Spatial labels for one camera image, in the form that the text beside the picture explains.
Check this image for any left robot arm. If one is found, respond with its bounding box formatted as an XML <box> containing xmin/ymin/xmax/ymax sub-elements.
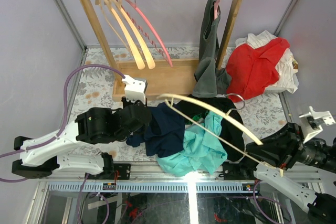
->
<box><xmin>12</xmin><ymin>98</ymin><xmax>152</xmax><ymax>179</ymax></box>

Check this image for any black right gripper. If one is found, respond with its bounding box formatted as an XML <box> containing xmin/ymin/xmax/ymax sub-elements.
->
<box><xmin>244</xmin><ymin>119</ymin><xmax>336</xmax><ymax>170</ymax></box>

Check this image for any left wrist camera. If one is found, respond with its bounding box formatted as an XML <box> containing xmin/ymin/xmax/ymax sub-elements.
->
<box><xmin>122</xmin><ymin>74</ymin><xmax>148</xmax><ymax>104</ymax></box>

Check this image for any cream plastic hanger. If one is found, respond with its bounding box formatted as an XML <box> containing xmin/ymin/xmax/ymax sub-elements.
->
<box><xmin>157</xmin><ymin>93</ymin><xmax>284</xmax><ymax>177</ymax></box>

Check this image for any light wooden hanger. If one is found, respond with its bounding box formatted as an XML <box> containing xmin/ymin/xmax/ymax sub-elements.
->
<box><xmin>94</xmin><ymin>0</ymin><xmax>145</xmax><ymax>70</ymax></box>
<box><xmin>117</xmin><ymin>0</ymin><xmax>155</xmax><ymax>69</ymax></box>

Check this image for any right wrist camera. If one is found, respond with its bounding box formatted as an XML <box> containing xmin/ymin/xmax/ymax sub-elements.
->
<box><xmin>299</xmin><ymin>106</ymin><xmax>335</xmax><ymax>144</ymax></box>

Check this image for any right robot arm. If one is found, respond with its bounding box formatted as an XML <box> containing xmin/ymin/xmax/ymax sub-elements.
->
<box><xmin>222</xmin><ymin>123</ymin><xmax>335</xmax><ymax>223</ymax></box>

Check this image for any red t-shirt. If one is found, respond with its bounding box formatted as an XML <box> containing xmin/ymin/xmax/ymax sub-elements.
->
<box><xmin>225</xmin><ymin>38</ymin><xmax>289</xmax><ymax>100</ymax></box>

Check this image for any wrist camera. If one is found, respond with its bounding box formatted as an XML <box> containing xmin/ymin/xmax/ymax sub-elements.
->
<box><xmin>122</xmin><ymin>74</ymin><xmax>148</xmax><ymax>104</ymax></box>
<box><xmin>299</xmin><ymin>106</ymin><xmax>335</xmax><ymax>144</ymax></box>

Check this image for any teal t-shirt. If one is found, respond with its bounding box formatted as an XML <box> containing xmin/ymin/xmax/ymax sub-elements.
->
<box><xmin>156</xmin><ymin>112</ymin><xmax>228</xmax><ymax>177</ymax></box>

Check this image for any white garment pile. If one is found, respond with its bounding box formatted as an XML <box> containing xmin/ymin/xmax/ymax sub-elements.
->
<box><xmin>235</xmin><ymin>30</ymin><xmax>299</xmax><ymax>93</ymax></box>

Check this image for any light wooden hanger left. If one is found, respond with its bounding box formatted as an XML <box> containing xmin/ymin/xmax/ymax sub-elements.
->
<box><xmin>94</xmin><ymin>0</ymin><xmax>145</xmax><ymax>70</ymax></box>

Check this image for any green garment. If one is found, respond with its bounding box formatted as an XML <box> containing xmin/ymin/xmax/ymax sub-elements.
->
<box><xmin>186</xmin><ymin>110</ymin><xmax>209</xmax><ymax>123</ymax></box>

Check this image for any navy blue t-shirt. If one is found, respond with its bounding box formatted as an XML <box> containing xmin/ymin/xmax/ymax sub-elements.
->
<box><xmin>126</xmin><ymin>103</ymin><xmax>185</xmax><ymax>158</ymax></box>

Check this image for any black t-shirt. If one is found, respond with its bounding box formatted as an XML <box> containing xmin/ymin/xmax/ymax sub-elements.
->
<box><xmin>176</xmin><ymin>95</ymin><xmax>245</xmax><ymax>162</ymax></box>

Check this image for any floral table mat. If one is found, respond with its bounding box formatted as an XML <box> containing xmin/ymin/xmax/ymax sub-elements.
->
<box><xmin>70</xmin><ymin>47</ymin><xmax>287</xmax><ymax>162</ymax></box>

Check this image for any grey t-shirt on hanger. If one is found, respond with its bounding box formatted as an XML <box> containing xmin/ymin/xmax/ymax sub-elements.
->
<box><xmin>192</xmin><ymin>0</ymin><xmax>232</xmax><ymax>98</ymax></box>

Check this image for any wooden clothes rack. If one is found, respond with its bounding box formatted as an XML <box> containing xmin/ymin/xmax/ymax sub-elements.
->
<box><xmin>80</xmin><ymin>0</ymin><xmax>242</xmax><ymax>100</ymax></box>

